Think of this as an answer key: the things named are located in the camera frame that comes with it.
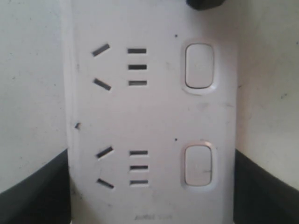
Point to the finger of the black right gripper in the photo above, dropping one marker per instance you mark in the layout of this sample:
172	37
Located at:
201	5

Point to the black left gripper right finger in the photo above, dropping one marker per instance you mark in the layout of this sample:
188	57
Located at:
261	198

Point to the white five-outlet power strip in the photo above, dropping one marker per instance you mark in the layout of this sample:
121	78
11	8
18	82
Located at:
150	97

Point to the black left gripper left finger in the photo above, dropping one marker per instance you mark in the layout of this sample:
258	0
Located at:
42	198

